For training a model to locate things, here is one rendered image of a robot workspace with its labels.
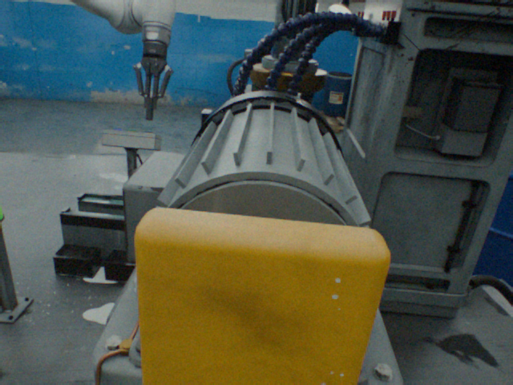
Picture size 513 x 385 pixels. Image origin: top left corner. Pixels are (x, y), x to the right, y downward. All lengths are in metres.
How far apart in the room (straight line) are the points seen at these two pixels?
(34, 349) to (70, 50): 5.91
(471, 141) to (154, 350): 0.79
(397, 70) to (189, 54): 5.69
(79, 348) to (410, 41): 0.88
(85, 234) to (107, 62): 5.50
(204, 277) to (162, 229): 0.03
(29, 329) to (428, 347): 0.87
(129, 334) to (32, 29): 6.46
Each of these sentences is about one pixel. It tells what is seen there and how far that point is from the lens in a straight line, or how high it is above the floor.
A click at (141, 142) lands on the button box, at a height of 1.05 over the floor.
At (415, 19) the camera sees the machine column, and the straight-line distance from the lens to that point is 0.82.
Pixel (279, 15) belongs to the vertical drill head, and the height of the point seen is 1.45.
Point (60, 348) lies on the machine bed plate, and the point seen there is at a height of 0.80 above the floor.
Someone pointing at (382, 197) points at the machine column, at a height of 1.10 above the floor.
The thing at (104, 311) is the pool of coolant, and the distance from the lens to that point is 1.00.
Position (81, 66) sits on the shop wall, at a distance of 6.64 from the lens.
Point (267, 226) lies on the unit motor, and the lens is 0.20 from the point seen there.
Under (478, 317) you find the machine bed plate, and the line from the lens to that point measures 1.18.
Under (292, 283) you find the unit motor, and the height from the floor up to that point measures 1.33.
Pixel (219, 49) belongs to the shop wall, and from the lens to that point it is 6.40.
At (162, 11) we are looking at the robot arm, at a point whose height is 1.43.
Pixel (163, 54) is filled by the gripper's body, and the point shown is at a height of 1.31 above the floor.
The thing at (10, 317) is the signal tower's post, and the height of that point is 0.81.
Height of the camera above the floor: 1.45
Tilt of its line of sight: 25 degrees down
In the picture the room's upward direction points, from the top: 5 degrees clockwise
